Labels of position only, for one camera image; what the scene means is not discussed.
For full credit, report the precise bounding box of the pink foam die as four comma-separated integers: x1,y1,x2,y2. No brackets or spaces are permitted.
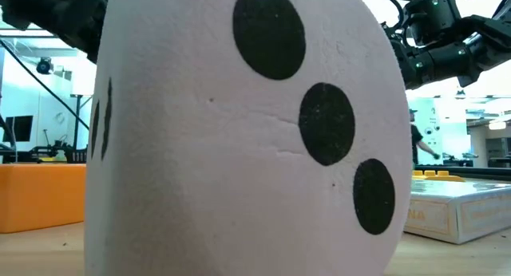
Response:
84,0,413,276

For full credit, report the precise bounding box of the yellow toy brick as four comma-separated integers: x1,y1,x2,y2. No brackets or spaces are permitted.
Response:
411,169,466,183

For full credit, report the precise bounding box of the orange playing card box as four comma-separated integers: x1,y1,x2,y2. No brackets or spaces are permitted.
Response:
403,179,511,245

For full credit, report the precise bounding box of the orange angled toy brick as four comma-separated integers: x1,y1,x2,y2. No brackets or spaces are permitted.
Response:
0,163,87,235

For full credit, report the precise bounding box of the person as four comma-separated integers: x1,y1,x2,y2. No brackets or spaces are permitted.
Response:
408,108,442,166

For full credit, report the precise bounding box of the black background machine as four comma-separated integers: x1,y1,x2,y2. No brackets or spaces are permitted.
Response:
26,144,88,164

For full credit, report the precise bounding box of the black diagonal strut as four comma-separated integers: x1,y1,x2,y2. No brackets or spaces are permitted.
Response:
0,37,91,131

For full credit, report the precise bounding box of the black ceiling camera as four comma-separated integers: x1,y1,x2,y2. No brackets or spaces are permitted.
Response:
35,57,54,76

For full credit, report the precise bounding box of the black aluminium table frame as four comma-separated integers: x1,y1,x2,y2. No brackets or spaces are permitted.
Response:
414,165,511,182

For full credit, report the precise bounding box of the black wall monitor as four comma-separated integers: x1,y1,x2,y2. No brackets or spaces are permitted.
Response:
2,115,34,144

